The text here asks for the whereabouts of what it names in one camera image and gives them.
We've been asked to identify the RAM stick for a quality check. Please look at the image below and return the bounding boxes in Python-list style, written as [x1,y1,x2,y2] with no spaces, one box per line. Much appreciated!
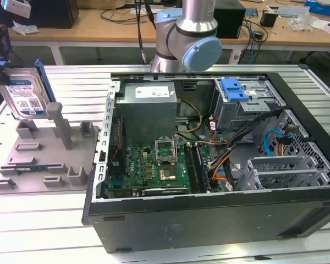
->
[15,164,49,173]

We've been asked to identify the black PC case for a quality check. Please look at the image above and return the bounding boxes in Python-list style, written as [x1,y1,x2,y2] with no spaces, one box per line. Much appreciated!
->
[81,71,330,254]

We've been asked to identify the black cable bundle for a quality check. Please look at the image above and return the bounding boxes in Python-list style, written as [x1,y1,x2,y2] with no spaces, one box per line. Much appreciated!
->
[208,109,284,169]

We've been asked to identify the crumpled white wrap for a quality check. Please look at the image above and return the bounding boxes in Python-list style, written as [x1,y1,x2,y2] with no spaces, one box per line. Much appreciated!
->
[12,19,41,36]

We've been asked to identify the black computer box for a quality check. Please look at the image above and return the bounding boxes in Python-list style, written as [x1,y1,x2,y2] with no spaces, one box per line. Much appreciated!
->
[213,7,247,39]

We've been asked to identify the thin black hanging cable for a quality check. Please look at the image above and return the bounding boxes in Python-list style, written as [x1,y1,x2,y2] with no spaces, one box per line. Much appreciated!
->
[134,0,149,65]

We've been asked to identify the blue port connector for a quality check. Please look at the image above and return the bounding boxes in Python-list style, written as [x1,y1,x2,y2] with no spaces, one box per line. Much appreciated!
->
[111,177,125,190]

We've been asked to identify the CPU socket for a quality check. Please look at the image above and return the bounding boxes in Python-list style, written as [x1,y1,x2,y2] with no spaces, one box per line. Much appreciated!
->
[158,162,178,182]

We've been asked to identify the hard disk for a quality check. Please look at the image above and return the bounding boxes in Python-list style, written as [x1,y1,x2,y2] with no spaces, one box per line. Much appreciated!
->
[0,58,56,121]

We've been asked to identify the clear plastic bag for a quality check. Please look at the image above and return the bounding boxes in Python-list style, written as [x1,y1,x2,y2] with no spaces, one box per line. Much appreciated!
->
[288,13,314,31]

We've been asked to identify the wooden desk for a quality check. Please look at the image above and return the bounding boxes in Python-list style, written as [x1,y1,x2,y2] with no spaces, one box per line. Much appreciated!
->
[0,5,330,53]

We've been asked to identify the metal disk bay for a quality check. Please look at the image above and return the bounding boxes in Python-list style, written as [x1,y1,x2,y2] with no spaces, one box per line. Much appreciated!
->
[236,155,330,191]

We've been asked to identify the red power wire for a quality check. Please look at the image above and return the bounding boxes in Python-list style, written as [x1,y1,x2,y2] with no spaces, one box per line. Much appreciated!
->
[277,134,292,158]

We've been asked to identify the grey plastic parts rack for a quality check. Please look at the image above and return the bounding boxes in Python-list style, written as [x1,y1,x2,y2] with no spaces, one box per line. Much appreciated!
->
[0,102,100,196]

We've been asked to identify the metal socket cover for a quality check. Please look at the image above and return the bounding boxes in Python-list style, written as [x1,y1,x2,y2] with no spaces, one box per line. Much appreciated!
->
[153,136,177,166]

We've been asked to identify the green motherboard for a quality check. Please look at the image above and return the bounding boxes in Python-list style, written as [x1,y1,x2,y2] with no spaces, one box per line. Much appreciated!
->
[107,142,218,197]

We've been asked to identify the wire locking lever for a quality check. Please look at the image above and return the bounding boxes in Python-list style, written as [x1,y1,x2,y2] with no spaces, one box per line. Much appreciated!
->
[173,135,181,166]

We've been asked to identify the yellow power wires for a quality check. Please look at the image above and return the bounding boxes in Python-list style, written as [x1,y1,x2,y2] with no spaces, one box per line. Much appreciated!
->
[174,98,204,136]

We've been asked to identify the large black box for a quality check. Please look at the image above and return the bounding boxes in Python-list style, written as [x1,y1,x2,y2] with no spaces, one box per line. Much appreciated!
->
[27,0,80,30]

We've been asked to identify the grey flat box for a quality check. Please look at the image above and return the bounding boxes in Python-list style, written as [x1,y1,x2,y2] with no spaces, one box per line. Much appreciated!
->
[277,5,311,19]

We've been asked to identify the grey optical drive cage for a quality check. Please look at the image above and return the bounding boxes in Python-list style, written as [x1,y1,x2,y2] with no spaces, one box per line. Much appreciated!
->
[212,78,287,133]

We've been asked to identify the orange data wire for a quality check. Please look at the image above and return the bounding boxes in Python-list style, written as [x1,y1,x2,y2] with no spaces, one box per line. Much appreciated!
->
[212,158,229,183]

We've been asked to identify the blue data wire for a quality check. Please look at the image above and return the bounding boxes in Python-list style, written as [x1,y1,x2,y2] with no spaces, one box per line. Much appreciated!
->
[263,129,282,158]

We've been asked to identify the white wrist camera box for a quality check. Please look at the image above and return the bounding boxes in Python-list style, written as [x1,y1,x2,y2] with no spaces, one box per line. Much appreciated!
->
[0,0,32,19]

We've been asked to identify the small black box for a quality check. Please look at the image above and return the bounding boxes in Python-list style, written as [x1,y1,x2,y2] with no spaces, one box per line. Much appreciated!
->
[260,9,279,28]

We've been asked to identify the grey power supply unit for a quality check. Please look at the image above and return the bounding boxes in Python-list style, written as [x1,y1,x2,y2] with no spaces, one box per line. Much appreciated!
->
[114,82,180,147]

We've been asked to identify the blue drive cage latch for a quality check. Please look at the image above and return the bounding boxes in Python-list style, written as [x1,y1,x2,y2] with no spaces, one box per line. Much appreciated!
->
[221,79,251,102]

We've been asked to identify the black graphics card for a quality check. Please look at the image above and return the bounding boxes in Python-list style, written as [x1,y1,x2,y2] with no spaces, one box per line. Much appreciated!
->
[141,186,191,197]

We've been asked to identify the multicoloured wire bundle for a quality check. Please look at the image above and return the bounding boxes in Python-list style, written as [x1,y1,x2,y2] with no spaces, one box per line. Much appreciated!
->
[208,137,229,146]

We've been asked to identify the black RAM slot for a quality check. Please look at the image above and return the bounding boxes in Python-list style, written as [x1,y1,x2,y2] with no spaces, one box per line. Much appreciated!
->
[194,142,211,193]
[183,142,199,194]

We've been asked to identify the blue cardboard box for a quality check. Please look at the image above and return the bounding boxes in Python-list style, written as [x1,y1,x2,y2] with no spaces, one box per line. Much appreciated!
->
[304,0,330,14]

